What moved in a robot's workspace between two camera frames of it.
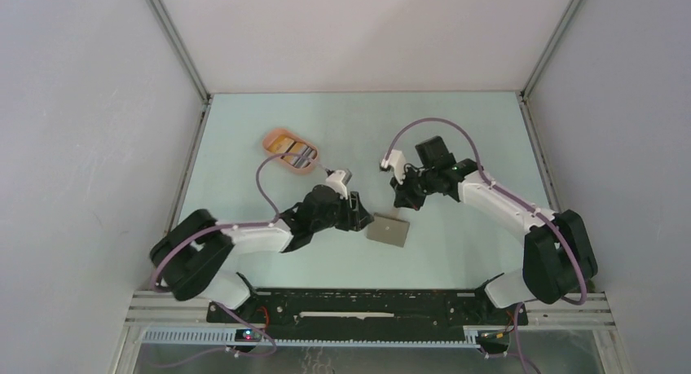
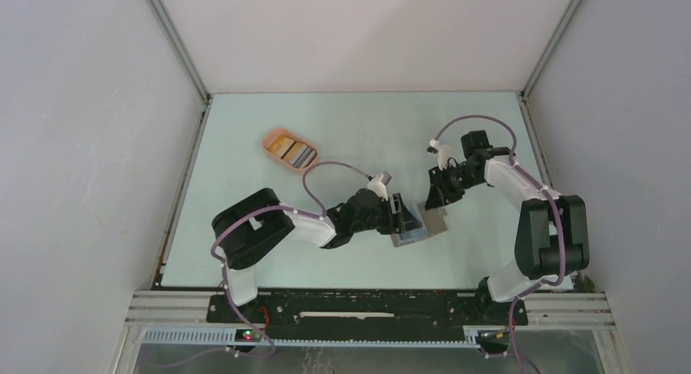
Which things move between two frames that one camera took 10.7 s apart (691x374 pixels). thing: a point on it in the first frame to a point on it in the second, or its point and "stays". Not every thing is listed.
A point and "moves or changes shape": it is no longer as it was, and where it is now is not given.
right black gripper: x=404 y=197 to x=440 y=192
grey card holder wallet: x=388 y=230 moves or changes shape
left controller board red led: x=247 y=335 stays
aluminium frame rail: x=153 y=308 stays
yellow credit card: x=280 y=145 stays
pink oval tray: x=279 y=141 stays
